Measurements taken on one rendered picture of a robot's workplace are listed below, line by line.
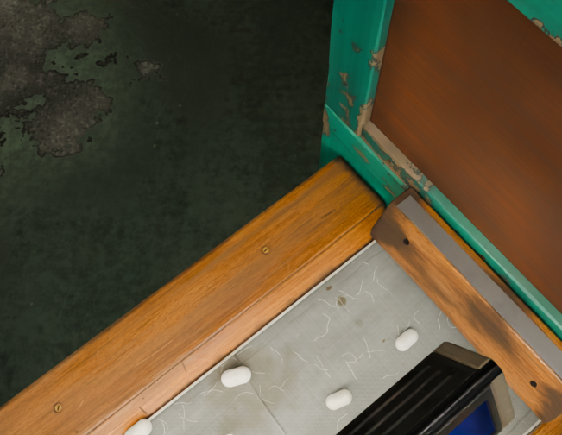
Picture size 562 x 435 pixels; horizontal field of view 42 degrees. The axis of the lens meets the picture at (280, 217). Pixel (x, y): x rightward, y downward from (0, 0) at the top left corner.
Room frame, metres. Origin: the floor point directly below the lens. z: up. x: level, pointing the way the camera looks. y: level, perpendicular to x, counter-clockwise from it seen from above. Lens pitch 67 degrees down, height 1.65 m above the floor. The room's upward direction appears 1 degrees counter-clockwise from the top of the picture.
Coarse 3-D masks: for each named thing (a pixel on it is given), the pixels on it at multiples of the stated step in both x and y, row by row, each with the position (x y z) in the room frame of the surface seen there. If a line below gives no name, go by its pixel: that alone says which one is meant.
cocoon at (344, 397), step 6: (342, 390) 0.15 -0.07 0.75; (348, 390) 0.15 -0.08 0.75; (330, 396) 0.14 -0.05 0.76; (336, 396) 0.14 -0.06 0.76; (342, 396) 0.14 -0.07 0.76; (348, 396) 0.14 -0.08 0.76; (330, 402) 0.13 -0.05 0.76; (336, 402) 0.13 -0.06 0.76; (342, 402) 0.13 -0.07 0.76; (348, 402) 0.13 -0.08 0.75; (330, 408) 0.13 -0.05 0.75; (336, 408) 0.13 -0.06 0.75
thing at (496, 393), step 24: (432, 360) 0.12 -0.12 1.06; (456, 360) 0.11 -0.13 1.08; (480, 360) 0.11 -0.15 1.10; (408, 384) 0.10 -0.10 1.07; (432, 384) 0.10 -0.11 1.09; (456, 384) 0.09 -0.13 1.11; (480, 384) 0.09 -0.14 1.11; (504, 384) 0.09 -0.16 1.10; (384, 408) 0.08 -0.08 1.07; (408, 408) 0.08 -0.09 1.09; (432, 408) 0.07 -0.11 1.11; (456, 408) 0.07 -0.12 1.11; (480, 408) 0.08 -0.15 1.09; (504, 408) 0.08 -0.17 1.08; (360, 432) 0.06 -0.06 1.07; (384, 432) 0.06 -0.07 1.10; (408, 432) 0.06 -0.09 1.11; (432, 432) 0.06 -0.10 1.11; (456, 432) 0.06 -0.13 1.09; (480, 432) 0.06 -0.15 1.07
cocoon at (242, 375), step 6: (228, 372) 0.17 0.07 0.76; (234, 372) 0.17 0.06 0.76; (240, 372) 0.17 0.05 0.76; (246, 372) 0.17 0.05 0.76; (222, 378) 0.16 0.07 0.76; (228, 378) 0.16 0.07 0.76; (234, 378) 0.16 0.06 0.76; (240, 378) 0.16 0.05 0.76; (246, 378) 0.16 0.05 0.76; (228, 384) 0.16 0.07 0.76; (234, 384) 0.16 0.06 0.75
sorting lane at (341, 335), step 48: (336, 288) 0.28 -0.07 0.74; (384, 288) 0.28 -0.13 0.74; (288, 336) 0.22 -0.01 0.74; (336, 336) 0.22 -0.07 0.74; (384, 336) 0.22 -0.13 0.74; (432, 336) 0.21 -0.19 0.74; (192, 384) 0.16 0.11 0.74; (240, 384) 0.16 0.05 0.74; (288, 384) 0.16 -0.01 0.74; (336, 384) 0.16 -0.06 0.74; (384, 384) 0.16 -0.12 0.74; (192, 432) 0.10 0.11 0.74; (240, 432) 0.10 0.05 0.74; (288, 432) 0.10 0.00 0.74; (336, 432) 0.10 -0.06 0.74; (528, 432) 0.09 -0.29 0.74
